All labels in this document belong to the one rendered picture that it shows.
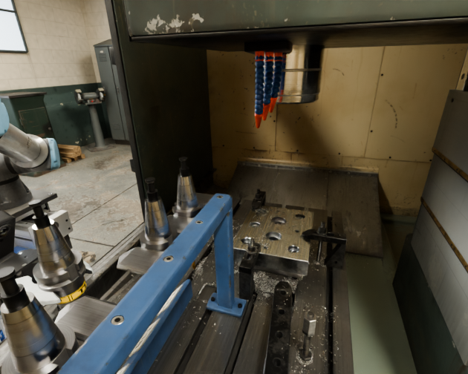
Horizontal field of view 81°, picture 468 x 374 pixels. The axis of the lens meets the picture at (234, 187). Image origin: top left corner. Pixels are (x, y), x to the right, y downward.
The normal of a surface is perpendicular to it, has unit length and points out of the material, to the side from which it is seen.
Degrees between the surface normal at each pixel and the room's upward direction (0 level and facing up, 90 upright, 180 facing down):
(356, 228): 24
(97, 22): 90
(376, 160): 90
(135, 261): 0
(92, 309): 0
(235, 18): 90
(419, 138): 90
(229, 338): 0
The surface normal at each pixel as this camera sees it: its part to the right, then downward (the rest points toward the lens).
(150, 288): -0.02, -0.91
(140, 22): -0.31, 0.40
